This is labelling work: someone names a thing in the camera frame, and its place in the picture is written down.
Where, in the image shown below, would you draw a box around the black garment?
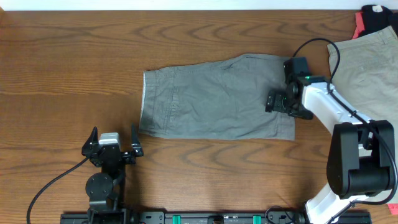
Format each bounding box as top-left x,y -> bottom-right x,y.
359,5 -> 397,37

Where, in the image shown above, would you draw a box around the beige shorts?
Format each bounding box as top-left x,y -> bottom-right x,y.
326,26 -> 398,125

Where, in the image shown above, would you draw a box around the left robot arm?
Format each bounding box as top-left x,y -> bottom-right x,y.
81,125 -> 144,224

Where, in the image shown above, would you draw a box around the grey shorts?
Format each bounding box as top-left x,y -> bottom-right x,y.
139,54 -> 295,140

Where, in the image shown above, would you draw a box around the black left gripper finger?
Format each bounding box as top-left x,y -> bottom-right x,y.
131,124 -> 141,152
85,126 -> 98,147

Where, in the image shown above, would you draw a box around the red cloth corner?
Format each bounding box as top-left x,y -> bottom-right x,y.
387,203 -> 398,215

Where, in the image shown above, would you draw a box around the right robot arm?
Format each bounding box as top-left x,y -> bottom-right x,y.
265,57 -> 397,223

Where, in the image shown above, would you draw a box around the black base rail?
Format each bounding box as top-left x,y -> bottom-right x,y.
60,210 -> 373,224

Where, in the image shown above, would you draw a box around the red garment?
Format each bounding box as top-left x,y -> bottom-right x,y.
352,12 -> 365,39

